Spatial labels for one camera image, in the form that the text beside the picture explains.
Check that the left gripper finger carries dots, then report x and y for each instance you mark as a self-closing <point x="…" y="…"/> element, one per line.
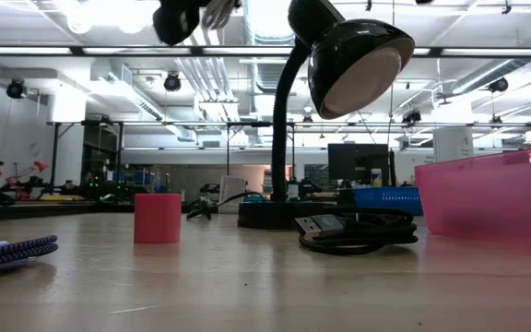
<point x="175" y="20"/>

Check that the pink plastic bin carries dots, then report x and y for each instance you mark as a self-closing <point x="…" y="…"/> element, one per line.
<point x="491" y="198"/>

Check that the black ceiling spotlight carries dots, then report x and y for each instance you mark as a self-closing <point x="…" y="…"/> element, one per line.
<point x="15" y="89"/>
<point x="499" y="85"/>
<point x="172" y="82"/>

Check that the black gooseneck desk lamp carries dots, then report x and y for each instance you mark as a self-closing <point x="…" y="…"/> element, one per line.
<point x="353" y="50"/>

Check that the white printed box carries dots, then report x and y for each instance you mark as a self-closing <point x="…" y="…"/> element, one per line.
<point x="232" y="193"/>

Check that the red background object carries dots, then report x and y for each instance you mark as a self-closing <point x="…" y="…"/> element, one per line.
<point x="37" y="167"/>

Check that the black computer monitor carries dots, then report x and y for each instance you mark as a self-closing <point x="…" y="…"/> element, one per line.
<point x="353" y="161"/>

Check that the small blue plastic basket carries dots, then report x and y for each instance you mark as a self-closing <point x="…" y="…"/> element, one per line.
<point x="387" y="198"/>

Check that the white background cabinet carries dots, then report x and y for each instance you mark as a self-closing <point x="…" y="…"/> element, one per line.
<point x="452" y="145"/>

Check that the black overhead frame bar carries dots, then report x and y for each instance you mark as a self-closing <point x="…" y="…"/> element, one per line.
<point x="196" y="50"/>

